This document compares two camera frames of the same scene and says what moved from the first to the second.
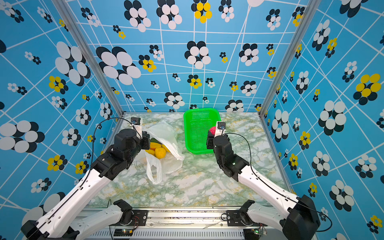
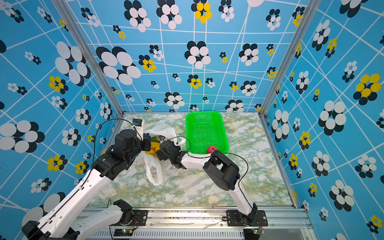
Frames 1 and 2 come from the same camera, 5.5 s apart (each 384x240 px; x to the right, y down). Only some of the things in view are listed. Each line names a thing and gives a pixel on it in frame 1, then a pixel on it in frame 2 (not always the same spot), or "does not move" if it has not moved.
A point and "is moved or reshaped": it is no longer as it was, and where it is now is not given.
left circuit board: (123, 232) does not move
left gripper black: (146, 139) does not move
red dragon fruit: (212, 130) is moved or reshaped
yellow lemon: (160, 153) is moved or reshaped
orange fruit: (153, 145) does not move
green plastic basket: (198, 122) does not move
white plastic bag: (156, 167) does not move
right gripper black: (211, 141) to (161, 155)
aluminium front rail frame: (241, 223) does not move
